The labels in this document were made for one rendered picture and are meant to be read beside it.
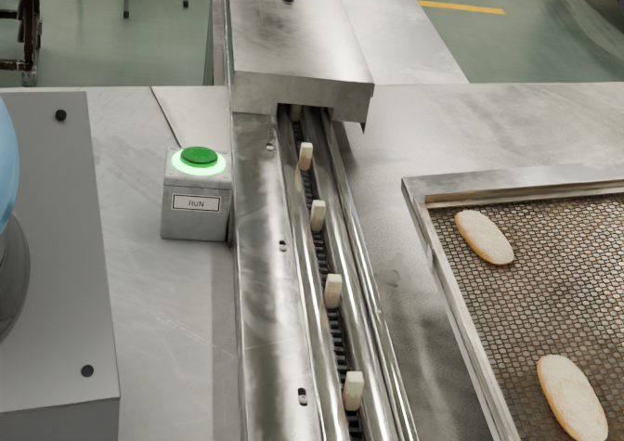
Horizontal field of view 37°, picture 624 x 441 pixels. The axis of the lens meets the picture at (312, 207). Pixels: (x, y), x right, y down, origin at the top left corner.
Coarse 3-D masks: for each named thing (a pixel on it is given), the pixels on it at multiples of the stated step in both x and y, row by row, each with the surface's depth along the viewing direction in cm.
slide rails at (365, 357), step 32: (288, 128) 119; (320, 128) 120; (288, 160) 111; (320, 160) 112; (288, 192) 104; (320, 192) 105; (352, 256) 94; (320, 288) 88; (352, 288) 89; (320, 320) 84; (352, 320) 85; (320, 352) 80; (352, 352) 81; (320, 384) 76; (384, 416) 74
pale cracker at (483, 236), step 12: (456, 216) 94; (468, 216) 93; (480, 216) 93; (468, 228) 91; (480, 228) 91; (492, 228) 91; (468, 240) 90; (480, 240) 89; (492, 240) 89; (504, 240) 89; (480, 252) 88; (492, 252) 88; (504, 252) 88; (492, 264) 87; (504, 264) 87
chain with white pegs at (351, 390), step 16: (304, 144) 111; (304, 160) 111; (304, 176) 111; (304, 192) 106; (320, 208) 98; (320, 224) 99; (320, 240) 98; (320, 256) 95; (320, 272) 93; (336, 288) 87; (336, 304) 88; (336, 320) 87; (336, 336) 85; (336, 352) 82; (336, 368) 80; (352, 384) 74; (352, 400) 75; (352, 416) 75; (352, 432) 74
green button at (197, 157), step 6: (186, 150) 97; (192, 150) 97; (198, 150) 98; (204, 150) 98; (210, 150) 98; (180, 156) 96; (186, 156) 96; (192, 156) 96; (198, 156) 96; (204, 156) 97; (210, 156) 97; (216, 156) 97; (186, 162) 96; (192, 162) 95; (198, 162) 95; (204, 162) 96; (210, 162) 96; (216, 162) 97
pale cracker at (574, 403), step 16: (544, 368) 73; (560, 368) 73; (576, 368) 73; (544, 384) 72; (560, 384) 71; (576, 384) 71; (560, 400) 70; (576, 400) 70; (592, 400) 70; (560, 416) 69; (576, 416) 68; (592, 416) 68; (576, 432) 68; (592, 432) 67
